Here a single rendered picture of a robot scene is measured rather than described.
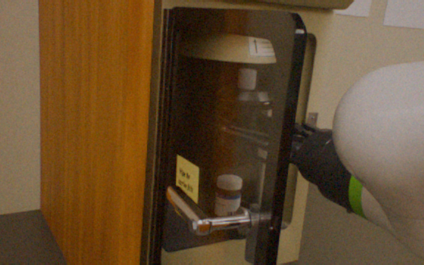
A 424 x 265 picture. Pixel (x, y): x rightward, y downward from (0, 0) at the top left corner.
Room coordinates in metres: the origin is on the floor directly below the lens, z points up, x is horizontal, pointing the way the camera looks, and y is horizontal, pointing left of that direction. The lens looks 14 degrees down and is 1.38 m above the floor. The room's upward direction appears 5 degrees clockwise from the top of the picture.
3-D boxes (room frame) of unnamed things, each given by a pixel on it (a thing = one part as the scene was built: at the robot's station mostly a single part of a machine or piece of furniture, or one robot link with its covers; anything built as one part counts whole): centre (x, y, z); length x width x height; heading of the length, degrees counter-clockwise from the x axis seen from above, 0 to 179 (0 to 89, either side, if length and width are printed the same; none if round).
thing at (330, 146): (0.53, -0.17, 1.22); 0.09 x 0.06 x 0.12; 123
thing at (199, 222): (0.41, 0.00, 1.20); 0.10 x 0.05 x 0.03; 25
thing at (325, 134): (0.59, -0.13, 1.22); 0.09 x 0.08 x 0.07; 33
